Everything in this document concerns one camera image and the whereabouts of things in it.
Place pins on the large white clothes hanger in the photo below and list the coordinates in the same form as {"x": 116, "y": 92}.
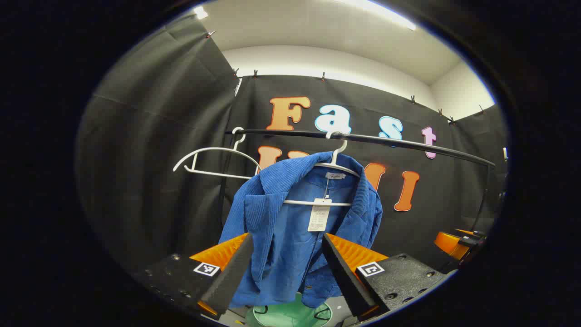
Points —
{"x": 299, "y": 202}

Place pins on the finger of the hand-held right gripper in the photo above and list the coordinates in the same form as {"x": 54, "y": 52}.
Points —
{"x": 472, "y": 233}
{"x": 449, "y": 245}

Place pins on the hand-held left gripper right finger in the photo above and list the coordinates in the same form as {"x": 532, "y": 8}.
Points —
{"x": 345, "y": 277}

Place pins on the small white clothes hanger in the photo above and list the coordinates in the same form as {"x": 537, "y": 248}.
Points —
{"x": 218, "y": 148}

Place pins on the green laundry hamper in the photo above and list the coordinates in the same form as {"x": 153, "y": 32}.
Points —
{"x": 290, "y": 316}

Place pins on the black clothes rack rail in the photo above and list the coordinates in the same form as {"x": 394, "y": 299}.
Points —
{"x": 386, "y": 139}

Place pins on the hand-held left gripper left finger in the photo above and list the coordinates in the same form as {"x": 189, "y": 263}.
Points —
{"x": 233, "y": 272}

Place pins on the black backdrop cloth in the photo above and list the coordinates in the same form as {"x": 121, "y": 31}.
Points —
{"x": 159, "y": 136}

